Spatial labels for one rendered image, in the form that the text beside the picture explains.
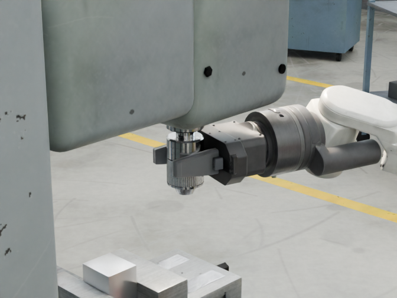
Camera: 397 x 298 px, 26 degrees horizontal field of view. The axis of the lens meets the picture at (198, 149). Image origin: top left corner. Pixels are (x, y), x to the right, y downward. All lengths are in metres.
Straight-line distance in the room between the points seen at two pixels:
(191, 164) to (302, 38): 6.16
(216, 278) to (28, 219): 0.76
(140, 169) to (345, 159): 3.55
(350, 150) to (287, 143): 0.09
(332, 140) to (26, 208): 0.61
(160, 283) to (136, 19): 0.54
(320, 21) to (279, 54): 6.10
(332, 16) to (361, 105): 5.93
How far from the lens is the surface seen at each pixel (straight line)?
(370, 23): 4.94
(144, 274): 1.28
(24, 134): 0.61
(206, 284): 1.34
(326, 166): 1.12
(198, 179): 1.07
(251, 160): 1.08
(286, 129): 1.10
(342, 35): 7.09
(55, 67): 0.76
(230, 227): 3.93
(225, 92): 0.95
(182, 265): 1.39
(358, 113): 1.14
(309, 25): 7.14
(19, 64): 0.59
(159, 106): 0.85
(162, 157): 1.09
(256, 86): 0.99
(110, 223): 3.98
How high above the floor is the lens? 1.60
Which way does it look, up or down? 19 degrees down
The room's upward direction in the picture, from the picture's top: straight up
